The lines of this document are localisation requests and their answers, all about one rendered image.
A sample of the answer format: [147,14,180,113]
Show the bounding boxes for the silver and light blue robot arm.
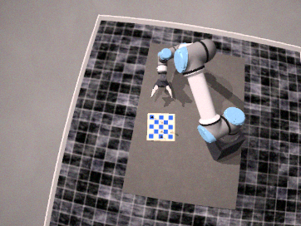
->
[157,39,245,143]

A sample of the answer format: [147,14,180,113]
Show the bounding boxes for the blue and cream chessboard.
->
[147,113,175,141]

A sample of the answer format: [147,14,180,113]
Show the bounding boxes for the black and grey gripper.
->
[151,71,172,98]

